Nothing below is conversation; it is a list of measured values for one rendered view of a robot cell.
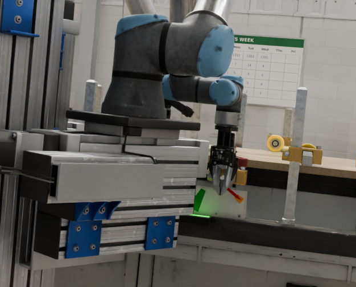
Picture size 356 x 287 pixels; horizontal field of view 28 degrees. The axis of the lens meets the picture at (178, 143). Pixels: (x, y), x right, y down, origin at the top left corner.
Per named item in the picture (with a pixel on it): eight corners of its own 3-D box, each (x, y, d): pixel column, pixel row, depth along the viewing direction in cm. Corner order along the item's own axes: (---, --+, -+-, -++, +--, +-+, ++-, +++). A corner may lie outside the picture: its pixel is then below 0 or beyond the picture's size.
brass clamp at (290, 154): (321, 164, 241) (323, 150, 241) (281, 160, 244) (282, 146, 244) (321, 163, 247) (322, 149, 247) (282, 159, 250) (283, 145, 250)
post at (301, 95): (293, 226, 245) (307, 87, 243) (282, 225, 246) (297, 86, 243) (293, 225, 249) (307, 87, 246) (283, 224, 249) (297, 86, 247)
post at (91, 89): (83, 212, 259) (95, 80, 256) (74, 211, 259) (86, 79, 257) (86, 210, 262) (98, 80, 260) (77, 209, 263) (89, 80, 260)
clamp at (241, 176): (245, 185, 247) (246, 171, 247) (206, 181, 249) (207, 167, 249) (246, 184, 252) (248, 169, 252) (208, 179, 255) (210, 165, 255)
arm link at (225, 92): (194, 103, 203) (202, 104, 213) (234, 106, 200) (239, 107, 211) (197, 75, 202) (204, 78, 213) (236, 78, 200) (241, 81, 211)
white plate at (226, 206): (244, 220, 247) (247, 191, 247) (170, 211, 252) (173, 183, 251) (244, 220, 248) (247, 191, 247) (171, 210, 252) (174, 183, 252)
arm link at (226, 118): (217, 111, 221) (243, 113, 219) (215, 126, 221) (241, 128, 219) (214, 110, 213) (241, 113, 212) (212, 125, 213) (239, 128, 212)
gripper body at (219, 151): (207, 165, 213) (211, 124, 212) (211, 163, 221) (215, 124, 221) (233, 168, 211) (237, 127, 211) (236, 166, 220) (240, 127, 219)
